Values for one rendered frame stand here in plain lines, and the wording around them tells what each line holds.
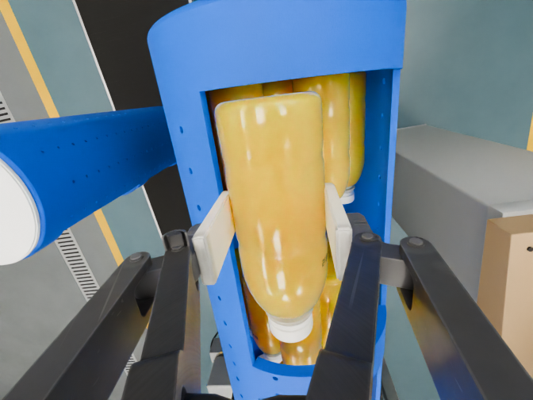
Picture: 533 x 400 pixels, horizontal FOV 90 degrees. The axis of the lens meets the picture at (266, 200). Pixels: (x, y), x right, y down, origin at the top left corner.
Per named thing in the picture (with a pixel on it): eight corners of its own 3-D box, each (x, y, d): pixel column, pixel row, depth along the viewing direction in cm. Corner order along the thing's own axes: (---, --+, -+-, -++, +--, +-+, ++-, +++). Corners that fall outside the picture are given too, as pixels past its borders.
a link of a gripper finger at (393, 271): (359, 263, 11) (437, 260, 11) (340, 212, 16) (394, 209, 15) (358, 292, 12) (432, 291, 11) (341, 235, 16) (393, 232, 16)
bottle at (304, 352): (270, 275, 42) (281, 358, 49) (274, 309, 36) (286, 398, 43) (313, 269, 42) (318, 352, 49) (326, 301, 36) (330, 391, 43)
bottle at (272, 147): (247, 92, 21) (272, 282, 28) (184, 98, 16) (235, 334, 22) (335, 80, 18) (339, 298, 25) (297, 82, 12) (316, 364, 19)
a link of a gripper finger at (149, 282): (189, 298, 13) (130, 300, 13) (216, 242, 17) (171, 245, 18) (182, 271, 12) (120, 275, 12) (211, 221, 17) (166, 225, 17)
